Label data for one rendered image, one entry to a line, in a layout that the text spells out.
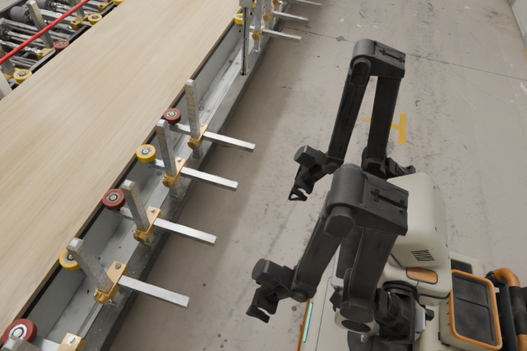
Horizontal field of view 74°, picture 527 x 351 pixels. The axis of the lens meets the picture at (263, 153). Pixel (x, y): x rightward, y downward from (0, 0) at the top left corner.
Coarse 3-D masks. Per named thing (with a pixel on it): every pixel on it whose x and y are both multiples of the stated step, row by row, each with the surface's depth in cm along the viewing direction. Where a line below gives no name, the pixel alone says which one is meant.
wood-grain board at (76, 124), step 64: (128, 0) 235; (192, 0) 242; (64, 64) 186; (128, 64) 190; (192, 64) 194; (0, 128) 153; (64, 128) 156; (128, 128) 159; (0, 192) 133; (64, 192) 135; (0, 256) 117; (0, 320) 105
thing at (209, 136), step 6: (174, 126) 171; (180, 126) 172; (186, 126) 172; (180, 132) 173; (186, 132) 171; (210, 132) 170; (204, 138) 170; (210, 138) 169; (216, 138) 168; (222, 138) 169; (228, 138) 169; (228, 144) 169; (234, 144) 167; (240, 144) 167; (246, 144) 167; (252, 144) 167; (246, 150) 168; (252, 150) 167
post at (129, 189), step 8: (128, 184) 114; (128, 192) 115; (136, 192) 119; (128, 200) 119; (136, 200) 120; (136, 208) 122; (144, 208) 128; (136, 216) 127; (144, 216) 130; (136, 224) 132; (144, 224) 132; (152, 240) 144
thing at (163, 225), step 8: (120, 208) 142; (120, 216) 142; (128, 216) 140; (160, 224) 138; (168, 224) 139; (176, 224) 139; (176, 232) 137; (184, 232) 137; (192, 232) 137; (200, 232) 137; (200, 240) 136; (208, 240) 135; (216, 240) 139
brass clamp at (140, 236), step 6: (150, 210) 141; (156, 210) 141; (150, 216) 139; (156, 216) 139; (150, 222) 138; (150, 228) 136; (138, 234) 134; (144, 234) 135; (150, 234) 138; (138, 240) 136; (144, 240) 134
